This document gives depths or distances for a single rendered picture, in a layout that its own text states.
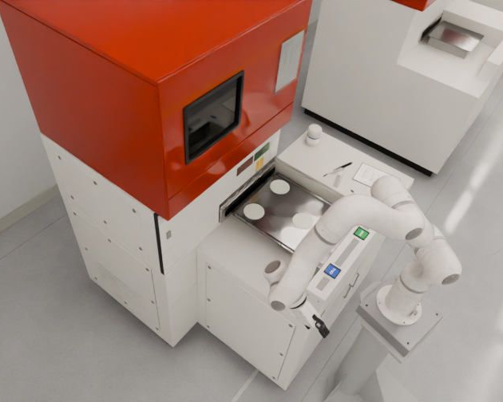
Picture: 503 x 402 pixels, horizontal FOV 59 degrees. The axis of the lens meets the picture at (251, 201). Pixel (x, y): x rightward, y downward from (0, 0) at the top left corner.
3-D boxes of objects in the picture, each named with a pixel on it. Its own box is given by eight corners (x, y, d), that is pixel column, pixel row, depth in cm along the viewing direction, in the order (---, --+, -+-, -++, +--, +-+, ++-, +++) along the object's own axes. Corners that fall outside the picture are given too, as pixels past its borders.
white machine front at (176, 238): (160, 272, 195) (153, 213, 165) (269, 174, 241) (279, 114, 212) (165, 276, 194) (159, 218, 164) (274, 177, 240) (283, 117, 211)
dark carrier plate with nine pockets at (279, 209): (235, 213, 211) (235, 212, 211) (276, 175, 231) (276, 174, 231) (295, 251, 199) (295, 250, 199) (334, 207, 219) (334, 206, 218)
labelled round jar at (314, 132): (302, 142, 239) (306, 128, 232) (310, 135, 243) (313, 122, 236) (314, 147, 236) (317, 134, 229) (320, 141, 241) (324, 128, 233)
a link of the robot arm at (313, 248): (338, 263, 128) (283, 319, 145) (340, 230, 141) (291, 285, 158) (311, 248, 127) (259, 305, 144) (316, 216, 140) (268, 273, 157)
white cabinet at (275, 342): (196, 329, 266) (195, 248, 206) (287, 231, 321) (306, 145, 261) (285, 399, 244) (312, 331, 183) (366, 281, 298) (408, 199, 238)
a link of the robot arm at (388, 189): (429, 277, 165) (409, 242, 175) (460, 261, 161) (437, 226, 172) (379, 221, 130) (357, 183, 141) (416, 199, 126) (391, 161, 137)
